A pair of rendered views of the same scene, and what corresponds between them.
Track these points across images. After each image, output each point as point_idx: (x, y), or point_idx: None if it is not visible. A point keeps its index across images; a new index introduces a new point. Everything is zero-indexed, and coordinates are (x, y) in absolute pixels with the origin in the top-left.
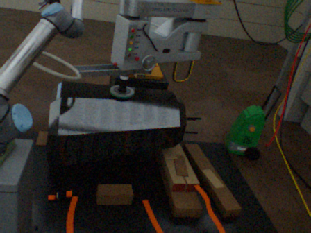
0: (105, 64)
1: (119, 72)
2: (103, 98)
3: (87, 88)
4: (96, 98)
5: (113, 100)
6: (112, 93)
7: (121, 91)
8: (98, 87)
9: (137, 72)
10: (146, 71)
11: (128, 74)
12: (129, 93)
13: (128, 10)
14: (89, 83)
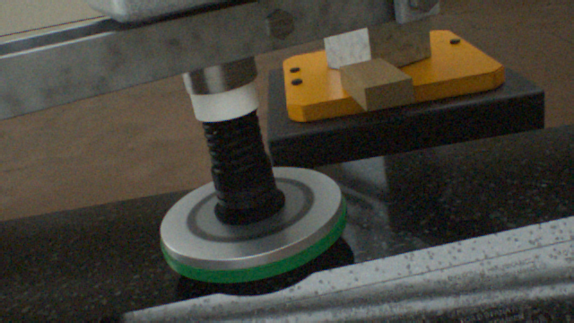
0: (27, 37)
1: (124, 60)
2: (109, 307)
3: (42, 248)
4: (59, 319)
5: (190, 305)
6: (169, 252)
7: (235, 217)
8: (123, 222)
9: (310, 27)
10: (395, 1)
11: (236, 60)
12: (303, 217)
13: None
14: (82, 208)
